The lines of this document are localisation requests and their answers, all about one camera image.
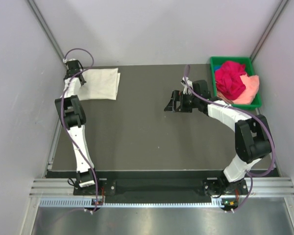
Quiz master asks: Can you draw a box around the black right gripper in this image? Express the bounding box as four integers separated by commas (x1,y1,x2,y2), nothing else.
164,91,199,113

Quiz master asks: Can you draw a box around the white t shirt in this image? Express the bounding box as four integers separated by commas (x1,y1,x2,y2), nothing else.
77,68,121,101

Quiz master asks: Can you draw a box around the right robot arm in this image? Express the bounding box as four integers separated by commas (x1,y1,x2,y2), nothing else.
164,77,275,194

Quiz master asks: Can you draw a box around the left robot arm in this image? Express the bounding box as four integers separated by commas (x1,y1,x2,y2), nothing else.
54,59,101,194

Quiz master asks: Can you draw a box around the blue cloth in bin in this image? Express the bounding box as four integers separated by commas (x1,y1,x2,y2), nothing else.
214,65,221,71

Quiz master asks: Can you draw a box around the magenta t shirt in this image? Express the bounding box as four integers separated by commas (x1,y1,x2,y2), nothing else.
215,61,247,100

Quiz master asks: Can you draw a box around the peach t shirt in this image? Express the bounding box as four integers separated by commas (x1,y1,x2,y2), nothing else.
217,74,260,105

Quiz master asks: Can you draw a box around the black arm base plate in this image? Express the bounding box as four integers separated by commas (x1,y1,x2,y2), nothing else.
73,178,238,196

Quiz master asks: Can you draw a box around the aluminium frame rail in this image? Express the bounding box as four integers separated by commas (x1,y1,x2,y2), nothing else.
29,177,294,198

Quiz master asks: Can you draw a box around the slotted grey cable duct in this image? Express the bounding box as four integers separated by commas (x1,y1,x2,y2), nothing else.
39,198,234,209

